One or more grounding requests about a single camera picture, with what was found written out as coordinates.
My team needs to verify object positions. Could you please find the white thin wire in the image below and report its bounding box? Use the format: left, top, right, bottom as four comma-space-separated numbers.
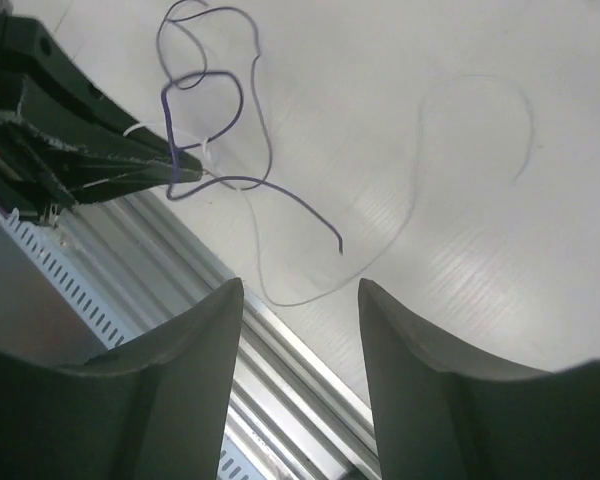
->
122, 122, 246, 194
249, 74, 539, 307

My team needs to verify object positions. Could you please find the white slotted cable duct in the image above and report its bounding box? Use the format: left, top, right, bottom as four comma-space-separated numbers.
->
0, 192, 256, 480

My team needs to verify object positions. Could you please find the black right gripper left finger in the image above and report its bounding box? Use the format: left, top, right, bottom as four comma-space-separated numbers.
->
0, 277, 245, 480

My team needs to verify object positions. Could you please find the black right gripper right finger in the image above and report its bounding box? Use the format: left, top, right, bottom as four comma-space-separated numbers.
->
358, 279, 600, 479

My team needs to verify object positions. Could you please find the aluminium table edge rail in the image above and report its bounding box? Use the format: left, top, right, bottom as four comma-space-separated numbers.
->
62, 193, 380, 479

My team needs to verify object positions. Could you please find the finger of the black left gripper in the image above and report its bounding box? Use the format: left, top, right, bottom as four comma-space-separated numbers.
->
0, 12, 205, 209

